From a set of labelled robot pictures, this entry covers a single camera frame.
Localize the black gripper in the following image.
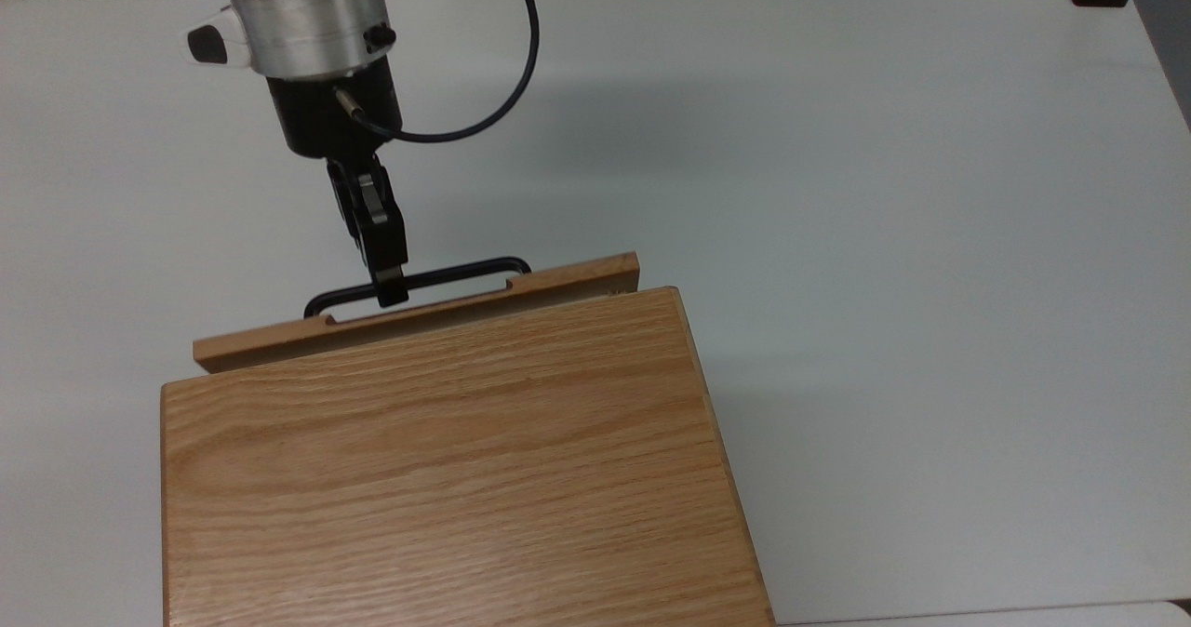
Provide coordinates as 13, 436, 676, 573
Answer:
267, 55, 410, 309

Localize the oak wooden drawer cabinet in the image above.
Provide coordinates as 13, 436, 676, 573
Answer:
160, 286, 778, 627

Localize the white side table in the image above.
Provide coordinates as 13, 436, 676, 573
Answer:
777, 599, 1191, 627

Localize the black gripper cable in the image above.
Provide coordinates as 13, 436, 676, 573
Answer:
335, 0, 542, 144

